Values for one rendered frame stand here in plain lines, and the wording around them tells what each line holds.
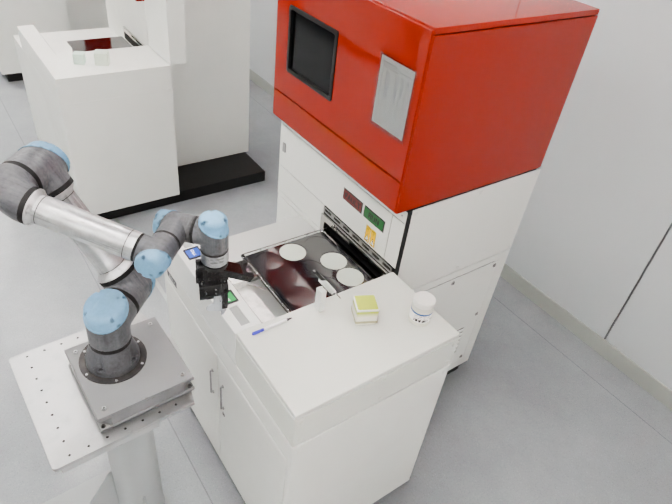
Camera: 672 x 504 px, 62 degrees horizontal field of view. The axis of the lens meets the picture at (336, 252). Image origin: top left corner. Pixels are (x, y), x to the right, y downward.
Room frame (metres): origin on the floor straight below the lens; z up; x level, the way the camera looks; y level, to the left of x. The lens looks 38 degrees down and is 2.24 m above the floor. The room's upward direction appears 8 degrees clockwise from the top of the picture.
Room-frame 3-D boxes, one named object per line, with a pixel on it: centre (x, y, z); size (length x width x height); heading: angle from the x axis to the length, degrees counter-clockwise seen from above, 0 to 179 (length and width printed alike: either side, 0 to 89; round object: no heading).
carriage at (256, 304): (1.41, 0.28, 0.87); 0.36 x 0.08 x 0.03; 40
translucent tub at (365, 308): (1.31, -0.12, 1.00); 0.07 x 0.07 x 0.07; 15
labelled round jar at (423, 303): (1.34, -0.30, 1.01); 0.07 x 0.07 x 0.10
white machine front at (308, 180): (1.88, 0.04, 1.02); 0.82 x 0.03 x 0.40; 40
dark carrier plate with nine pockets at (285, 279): (1.59, 0.09, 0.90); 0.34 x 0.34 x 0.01; 40
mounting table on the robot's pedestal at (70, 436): (1.06, 0.63, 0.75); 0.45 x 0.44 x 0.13; 132
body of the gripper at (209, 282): (1.18, 0.33, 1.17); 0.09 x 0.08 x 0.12; 115
